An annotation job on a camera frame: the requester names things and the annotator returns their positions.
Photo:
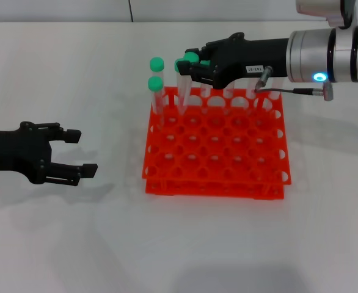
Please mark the orange test tube rack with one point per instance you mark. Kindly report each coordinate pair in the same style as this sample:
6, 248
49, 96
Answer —
197, 180

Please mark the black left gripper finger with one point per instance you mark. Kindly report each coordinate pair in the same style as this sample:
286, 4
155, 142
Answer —
72, 136
89, 171

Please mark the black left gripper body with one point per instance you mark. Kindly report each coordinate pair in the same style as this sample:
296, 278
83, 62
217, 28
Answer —
14, 151

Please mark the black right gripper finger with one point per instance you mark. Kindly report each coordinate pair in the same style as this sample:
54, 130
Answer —
205, 53
202, 74

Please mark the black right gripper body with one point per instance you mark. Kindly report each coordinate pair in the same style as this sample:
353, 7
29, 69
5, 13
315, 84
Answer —
252, 55

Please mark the green-capped clear test tube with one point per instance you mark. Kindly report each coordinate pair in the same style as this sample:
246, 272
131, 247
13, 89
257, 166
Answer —
251, 100
157, 64
228, 91
154, 83
273, 91
177, 65
204, 63
190, 57

